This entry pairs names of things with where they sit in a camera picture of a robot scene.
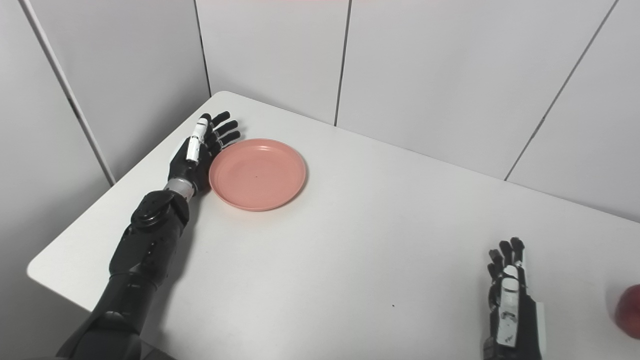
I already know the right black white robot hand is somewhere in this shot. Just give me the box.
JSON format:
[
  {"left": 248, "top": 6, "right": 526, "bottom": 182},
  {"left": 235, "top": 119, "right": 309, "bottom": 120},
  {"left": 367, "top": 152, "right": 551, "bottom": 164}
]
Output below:
[{"left": 482, "top": 237, "right": 547, "bottom": 360}]

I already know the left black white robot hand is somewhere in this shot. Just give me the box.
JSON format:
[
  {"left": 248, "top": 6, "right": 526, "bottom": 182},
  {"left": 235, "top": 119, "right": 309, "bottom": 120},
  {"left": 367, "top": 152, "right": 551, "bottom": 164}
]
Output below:
[{"left": 167, "top": 111, "right": 241, "bottom": 194}]

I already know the pink round plate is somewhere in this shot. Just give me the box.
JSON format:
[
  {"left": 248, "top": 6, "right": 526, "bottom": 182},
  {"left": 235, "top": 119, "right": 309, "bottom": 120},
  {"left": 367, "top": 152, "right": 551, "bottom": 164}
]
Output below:
[{"left": 208, "top": 138, "right": 307, "bottom": 212}]

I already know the red apple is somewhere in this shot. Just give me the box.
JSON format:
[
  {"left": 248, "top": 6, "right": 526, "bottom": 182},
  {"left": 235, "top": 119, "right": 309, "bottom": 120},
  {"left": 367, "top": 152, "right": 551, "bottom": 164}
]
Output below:
[{"left": 614, "top": 284, "right": 640, "bottom": 340}]

